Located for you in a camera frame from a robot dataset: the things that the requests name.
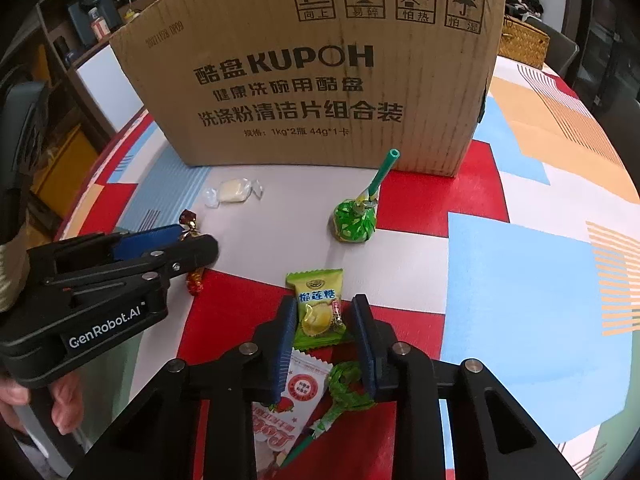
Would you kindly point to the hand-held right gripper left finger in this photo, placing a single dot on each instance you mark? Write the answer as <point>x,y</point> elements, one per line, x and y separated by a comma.
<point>284,345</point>

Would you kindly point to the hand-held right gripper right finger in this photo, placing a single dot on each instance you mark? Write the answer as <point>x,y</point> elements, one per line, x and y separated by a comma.
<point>363,347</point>

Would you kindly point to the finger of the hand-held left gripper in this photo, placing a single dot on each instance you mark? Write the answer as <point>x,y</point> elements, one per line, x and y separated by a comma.
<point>192,255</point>
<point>145,241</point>

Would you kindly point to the red gold candy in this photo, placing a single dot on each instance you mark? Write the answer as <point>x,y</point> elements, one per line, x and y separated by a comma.
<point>195,282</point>

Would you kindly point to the green yellow candy packet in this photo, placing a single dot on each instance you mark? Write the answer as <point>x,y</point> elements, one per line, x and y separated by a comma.
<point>315,310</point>

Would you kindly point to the brown cardboard box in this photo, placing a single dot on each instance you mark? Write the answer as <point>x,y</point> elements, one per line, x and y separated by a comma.
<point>300,85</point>

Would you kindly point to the person's left hand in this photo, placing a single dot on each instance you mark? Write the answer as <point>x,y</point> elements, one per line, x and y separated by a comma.
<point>67,405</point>

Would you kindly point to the green wrapped lollipop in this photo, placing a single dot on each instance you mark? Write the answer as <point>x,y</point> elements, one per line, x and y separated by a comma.
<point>352,222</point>
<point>346,387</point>

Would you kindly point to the white wrapped candy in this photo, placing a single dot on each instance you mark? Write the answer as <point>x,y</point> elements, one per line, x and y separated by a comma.
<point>232,192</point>

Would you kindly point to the red white strawberry packet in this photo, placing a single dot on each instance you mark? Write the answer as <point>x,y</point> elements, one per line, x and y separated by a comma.
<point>280,425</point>

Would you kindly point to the yellow storage box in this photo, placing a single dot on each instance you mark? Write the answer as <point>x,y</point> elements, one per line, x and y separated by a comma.
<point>65,170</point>

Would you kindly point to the dark grey dining chair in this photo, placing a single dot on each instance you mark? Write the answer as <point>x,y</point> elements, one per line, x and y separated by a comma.
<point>564,55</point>
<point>22,125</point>

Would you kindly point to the orange bottle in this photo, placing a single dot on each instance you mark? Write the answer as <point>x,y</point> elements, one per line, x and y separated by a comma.
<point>98,25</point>

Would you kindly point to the black countertop appliance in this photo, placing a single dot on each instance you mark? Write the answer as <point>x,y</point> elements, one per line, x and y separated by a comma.
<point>82,15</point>

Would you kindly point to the woven straw basket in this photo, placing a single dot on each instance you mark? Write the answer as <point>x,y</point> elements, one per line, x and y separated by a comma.
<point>522,42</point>

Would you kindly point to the pile of dark clothes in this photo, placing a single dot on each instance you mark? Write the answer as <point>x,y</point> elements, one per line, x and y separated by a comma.
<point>525,2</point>

